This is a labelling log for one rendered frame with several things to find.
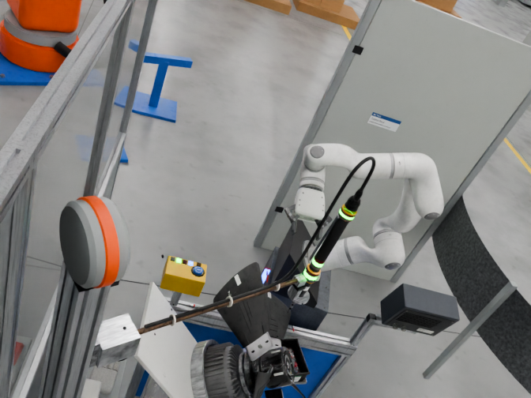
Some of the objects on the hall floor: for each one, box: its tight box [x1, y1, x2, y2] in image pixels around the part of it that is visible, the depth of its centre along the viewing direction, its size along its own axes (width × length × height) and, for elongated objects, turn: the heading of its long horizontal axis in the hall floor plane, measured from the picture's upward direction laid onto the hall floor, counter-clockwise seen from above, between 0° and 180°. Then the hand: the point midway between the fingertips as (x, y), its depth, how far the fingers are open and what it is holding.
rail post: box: [125, 361, 145, 398], centre depth 244 cm, size 4×4×78 cm
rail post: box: [307, 355, 349, 398], centre depth 263 cm, size 4×4×78 cm
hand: (306, 233), depth 171 cm, fingers open, 8 cm apart
